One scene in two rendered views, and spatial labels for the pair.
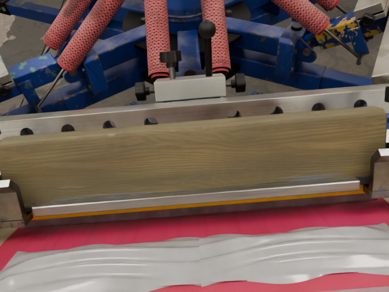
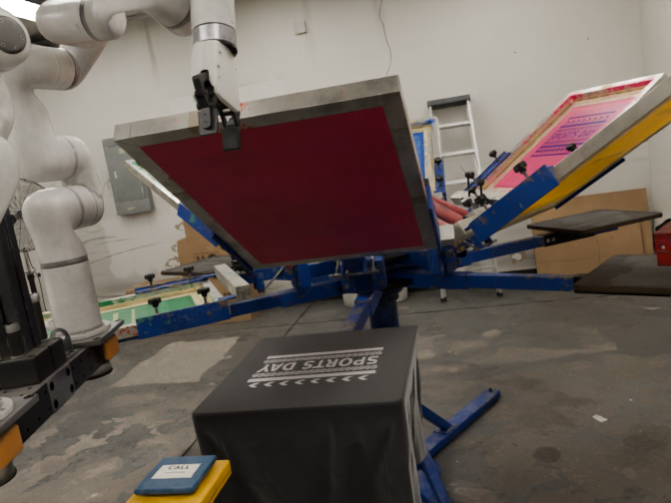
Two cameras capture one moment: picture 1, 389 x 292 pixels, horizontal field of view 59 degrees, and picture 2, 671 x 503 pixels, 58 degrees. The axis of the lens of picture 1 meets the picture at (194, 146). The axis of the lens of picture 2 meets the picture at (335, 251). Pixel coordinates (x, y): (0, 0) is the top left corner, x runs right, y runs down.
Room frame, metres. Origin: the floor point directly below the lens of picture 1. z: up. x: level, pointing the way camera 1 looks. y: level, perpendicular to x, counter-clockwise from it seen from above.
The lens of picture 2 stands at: (-1.46, -0.34, 1.43)
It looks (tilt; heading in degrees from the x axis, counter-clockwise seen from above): 9 degrees down; 11
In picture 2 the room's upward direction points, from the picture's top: 9 degrees counter-clockwise
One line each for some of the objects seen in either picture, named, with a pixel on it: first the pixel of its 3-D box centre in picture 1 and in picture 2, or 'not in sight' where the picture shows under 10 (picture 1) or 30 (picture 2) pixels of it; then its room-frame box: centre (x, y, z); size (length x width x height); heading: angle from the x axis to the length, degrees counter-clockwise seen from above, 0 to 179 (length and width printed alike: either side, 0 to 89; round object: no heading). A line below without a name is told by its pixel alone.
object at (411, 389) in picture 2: not in sight; (415, 440); (-0.12, -0.20, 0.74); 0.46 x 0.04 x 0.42; 179
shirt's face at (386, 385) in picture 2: not in sight; (318, 364); (-0.12, 0.01, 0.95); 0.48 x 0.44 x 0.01; 179
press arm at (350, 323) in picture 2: not in sight; (354, 324); (0.37, 0.00, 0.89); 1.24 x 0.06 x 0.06; 179
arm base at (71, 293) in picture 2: not in sight; (66, 299); (-0.33, 0.48, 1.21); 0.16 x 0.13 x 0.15; 102
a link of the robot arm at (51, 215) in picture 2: not in sight; (59, 226); (-0.32, 0.47, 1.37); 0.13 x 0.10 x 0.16; 169
